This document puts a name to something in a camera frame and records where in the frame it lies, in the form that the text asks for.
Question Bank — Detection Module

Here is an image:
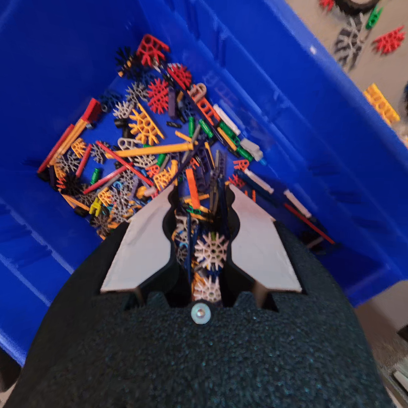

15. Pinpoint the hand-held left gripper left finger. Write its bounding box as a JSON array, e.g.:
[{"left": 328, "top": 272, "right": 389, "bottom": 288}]
[{"left": 100, "top": 185, "right": 192, "bottom": 308}]

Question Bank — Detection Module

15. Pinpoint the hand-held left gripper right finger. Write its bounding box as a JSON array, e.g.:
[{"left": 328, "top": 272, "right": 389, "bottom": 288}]
[{"left": 221, "top": 184, "right": 303, "bottom": 309}]

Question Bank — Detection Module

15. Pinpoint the pile of toy parts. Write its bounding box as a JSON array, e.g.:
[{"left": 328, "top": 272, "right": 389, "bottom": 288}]
[{"left": 38, "top": 34, "right": 335, "bottom": 302}]

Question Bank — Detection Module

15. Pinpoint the blue plastic bin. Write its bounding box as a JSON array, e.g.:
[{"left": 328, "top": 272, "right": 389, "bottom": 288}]
[{"left": 0, "top": 0, "right": 408, "bottom": 367}]

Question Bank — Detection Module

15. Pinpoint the orange half-circle connector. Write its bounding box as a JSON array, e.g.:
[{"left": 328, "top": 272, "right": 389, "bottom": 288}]
[{"left": 363, "top": 84, "right": 400, "bottom": 125}]

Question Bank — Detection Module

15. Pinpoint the grey half-circle connector stack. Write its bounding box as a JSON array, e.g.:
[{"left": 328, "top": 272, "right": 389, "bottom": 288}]
[{"left": 333, "top": 16, "right": 365, "bottom": 69}]

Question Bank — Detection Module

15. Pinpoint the small green connector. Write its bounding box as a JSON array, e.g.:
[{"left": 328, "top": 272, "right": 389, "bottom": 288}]
[{"left": 365, "top": 5, "right": 384, "bottom": 30}]

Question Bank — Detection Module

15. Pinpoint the black rubber tyre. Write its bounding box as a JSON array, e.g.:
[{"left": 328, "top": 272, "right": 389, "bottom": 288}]
[{"left": 336, "top": 0, "right": 383, "bottom": 15}]

